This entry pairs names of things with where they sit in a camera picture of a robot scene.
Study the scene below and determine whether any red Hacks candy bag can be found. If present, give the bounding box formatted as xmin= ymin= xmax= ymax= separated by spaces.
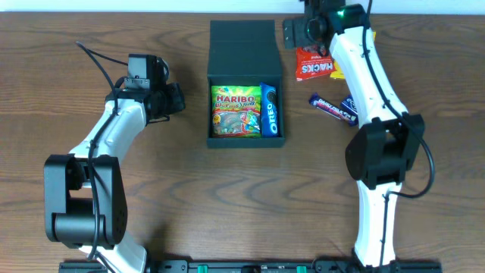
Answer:
xmin=296 ymin=45 xmax=336 ymax=81

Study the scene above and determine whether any yellow seed snack bag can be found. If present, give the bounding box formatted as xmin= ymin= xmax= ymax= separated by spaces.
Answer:
xmin=329 ymin=27 xmax=376 ymax=80

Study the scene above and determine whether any green Haribo worms bag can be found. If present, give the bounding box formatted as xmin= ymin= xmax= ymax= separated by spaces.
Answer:
xmin=211 ymin=85 xmax=262 ymax=138

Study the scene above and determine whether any dark green box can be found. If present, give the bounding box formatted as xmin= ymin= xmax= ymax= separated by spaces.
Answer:
xmin=207 ymin=20 xmax=286 ymax=149

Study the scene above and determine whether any blue Oreo cookie pack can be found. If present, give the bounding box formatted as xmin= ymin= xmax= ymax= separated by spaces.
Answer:
xmin=260 ymin=83 xmax=279 ymax=137

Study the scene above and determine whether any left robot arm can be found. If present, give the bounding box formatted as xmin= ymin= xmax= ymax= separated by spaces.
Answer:
xmin=43 ymin=54 xmax=185 ymax=272

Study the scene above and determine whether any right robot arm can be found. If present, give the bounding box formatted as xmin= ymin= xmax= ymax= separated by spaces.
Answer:
xmin=283 ymin=0 xmax=424 ymax=272

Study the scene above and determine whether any blue Eclipse mint pack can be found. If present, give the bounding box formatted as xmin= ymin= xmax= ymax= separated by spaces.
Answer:
xmin=340 ymin=95 xmax=358 ymax=116

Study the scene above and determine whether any purple Dairy Milk bar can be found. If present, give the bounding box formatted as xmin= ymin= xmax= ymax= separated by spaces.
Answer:
xmin=309 ymin=93 xmax=358 ymax=127

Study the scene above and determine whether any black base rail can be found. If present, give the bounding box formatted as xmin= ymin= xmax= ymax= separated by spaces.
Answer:
xmin=58 ymin=259 xmax=443 ymax=273

